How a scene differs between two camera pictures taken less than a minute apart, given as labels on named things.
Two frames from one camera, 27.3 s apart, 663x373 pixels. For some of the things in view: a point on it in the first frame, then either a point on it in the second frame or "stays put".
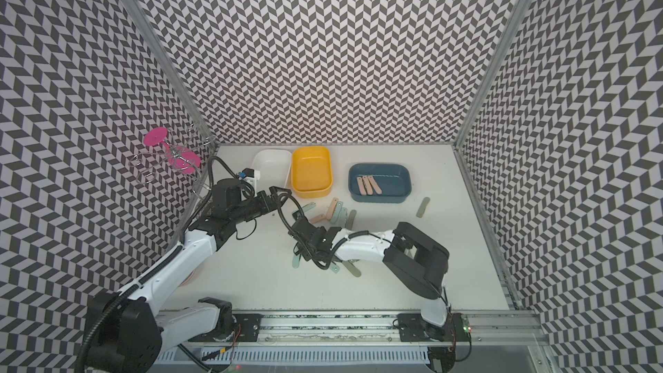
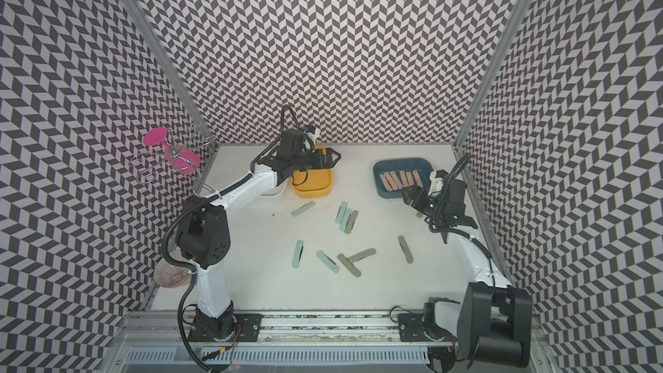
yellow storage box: [311, 169] stays put
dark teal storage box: [394, 180] to [422, 166]
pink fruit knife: [368, 186] to [391, 181]
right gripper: [307, 256] to [418, 204]
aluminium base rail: [325, 328] stays put
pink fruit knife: [361, 185] to [388, 188]
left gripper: [274, 205] to [330, 160]
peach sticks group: [331, 207] to [417, 179]
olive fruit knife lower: [352, 268] stays put
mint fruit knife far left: [308, 206] stays put
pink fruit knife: [375, 185] to [396, 180]
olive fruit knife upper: [350, 224] stays put
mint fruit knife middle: [344, 215] stays put
